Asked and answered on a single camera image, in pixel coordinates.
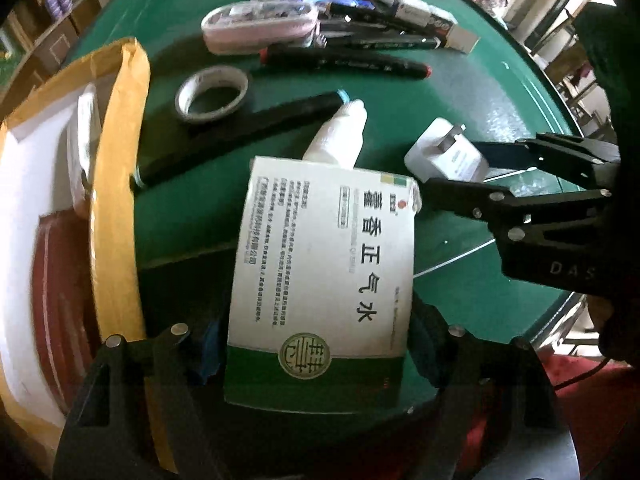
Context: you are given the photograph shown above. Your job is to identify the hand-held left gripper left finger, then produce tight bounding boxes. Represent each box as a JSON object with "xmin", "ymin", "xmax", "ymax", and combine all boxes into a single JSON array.
[{"xmin": 52, "ymin": 317, "xmax": 223, "ymax": 480}]

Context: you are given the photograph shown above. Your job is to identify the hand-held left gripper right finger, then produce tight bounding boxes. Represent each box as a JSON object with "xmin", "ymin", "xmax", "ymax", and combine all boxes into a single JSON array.
[{"xmin": 412, "ymin": 305, "xmax": 578, "ymax": 480}]

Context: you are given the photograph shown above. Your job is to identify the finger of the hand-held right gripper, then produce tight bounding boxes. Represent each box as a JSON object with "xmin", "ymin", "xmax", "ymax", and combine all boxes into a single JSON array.
[
  {"xmin": 472, "ymin": 131, "xmax": 622, "ymax": 191},
  {"xmin": 421, "ymin": 175, "xmax": 615, "ymax": 233}
]

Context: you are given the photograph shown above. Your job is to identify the white power adapter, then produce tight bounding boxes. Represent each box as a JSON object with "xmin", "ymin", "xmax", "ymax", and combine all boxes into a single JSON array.
[{"xmin": 404, "ymin": 117, "xmax": 490, "ymax": 184}]

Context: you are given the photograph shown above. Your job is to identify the white green medicine box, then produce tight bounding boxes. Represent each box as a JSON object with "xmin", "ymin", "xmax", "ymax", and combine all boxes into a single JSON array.
[{"xmin": 223, "ymin": 156, "xmax": 425, "ymax": 408}]

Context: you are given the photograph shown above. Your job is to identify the brown cardboard box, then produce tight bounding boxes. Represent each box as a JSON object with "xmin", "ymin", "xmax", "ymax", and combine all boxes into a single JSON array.
[{"xmin": 0, "ymin": 37, "xmax": 166, "ymax": 480}]

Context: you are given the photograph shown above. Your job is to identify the long black marker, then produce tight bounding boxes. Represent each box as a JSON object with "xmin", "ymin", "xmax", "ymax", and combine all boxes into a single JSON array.
[{"xmin": 129, "ymin": 89, "xmax": 349, "ymax": 191}]

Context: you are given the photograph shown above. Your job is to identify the clear pink pencil case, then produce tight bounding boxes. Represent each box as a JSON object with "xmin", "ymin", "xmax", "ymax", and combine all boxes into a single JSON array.
[{"xmin": 201, "ymin": 0, "xmax": 319, "ymax": 55}]

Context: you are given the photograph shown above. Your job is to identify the white plastic bottle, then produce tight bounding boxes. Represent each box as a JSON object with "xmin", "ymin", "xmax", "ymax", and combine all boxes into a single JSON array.
[{"xmin": 302, "ymin": 100, "xmax": 368, "ymax": 168}]

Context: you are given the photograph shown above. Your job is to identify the dark green cloth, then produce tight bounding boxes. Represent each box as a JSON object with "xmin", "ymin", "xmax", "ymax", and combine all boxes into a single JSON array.
[{"xmin": 575, "ymin": 2, "xmax": 640, "ymax": 151}]

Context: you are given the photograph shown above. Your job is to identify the red packet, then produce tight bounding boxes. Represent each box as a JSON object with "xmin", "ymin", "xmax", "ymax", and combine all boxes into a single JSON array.
[{"xmin": 27, "ymin": 210, "xmax": 108, "ymax": 411}]

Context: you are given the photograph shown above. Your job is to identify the black pen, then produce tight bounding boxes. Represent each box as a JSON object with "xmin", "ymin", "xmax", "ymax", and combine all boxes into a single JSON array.
[{"xmin": 320, "ymin": 34, "xmax": 441, "ymax": 52}]

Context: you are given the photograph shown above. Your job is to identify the white printed carton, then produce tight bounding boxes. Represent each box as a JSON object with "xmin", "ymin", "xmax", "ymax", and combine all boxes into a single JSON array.
[{"xmin": 392, "ymin": 0, "xmax": 482, "ymax": 55}]

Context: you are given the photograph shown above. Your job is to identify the black marker with red caps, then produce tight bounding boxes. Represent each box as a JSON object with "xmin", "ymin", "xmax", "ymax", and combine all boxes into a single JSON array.
[{"xmin": 259, "ymin": 44, "xmax": 432, "ymax": 80}]

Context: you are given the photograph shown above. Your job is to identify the white flat packet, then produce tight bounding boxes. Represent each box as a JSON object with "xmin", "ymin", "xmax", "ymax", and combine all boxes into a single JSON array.
[{"xmin": 65, "ymin": 82, "xmax": 103, "ymax": 218}]

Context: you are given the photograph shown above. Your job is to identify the grey tape roll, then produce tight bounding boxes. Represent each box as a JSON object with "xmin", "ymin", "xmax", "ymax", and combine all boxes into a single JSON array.
[{"xmin": 175, "ymin": 66, "xmax": 249, "ymax": 124}]

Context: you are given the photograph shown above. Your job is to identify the wooden cabinet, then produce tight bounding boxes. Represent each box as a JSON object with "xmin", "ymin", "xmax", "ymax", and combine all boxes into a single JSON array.
[{"xmin": 0, "ymin": 0, "xmax": 103, "ymax": 121}]

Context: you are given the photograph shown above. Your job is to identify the black cable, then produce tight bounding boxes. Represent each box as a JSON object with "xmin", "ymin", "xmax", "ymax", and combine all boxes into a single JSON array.
[{"xmin": 552, "ymin": 350, "xmax": 621, "ymax": 391}]

